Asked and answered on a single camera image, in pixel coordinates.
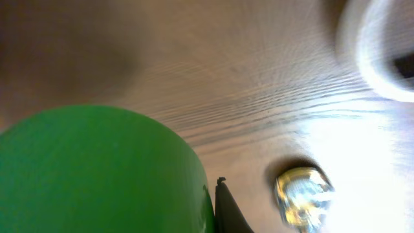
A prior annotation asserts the white masking tape roll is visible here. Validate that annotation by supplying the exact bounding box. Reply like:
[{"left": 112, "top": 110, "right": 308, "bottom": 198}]
[{"left": 336, "top": 0, "right": 413, "bottom": 102}]

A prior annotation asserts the green tape roll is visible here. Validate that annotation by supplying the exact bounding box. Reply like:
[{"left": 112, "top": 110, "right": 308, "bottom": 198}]
[{"left": 1, "top": 105, "right": 215, "bottom": 233}]

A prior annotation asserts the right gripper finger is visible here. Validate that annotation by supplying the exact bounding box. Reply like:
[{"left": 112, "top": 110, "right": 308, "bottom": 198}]
[{"left": 215, "top": 177, "right": 254, "bottom": 233}]

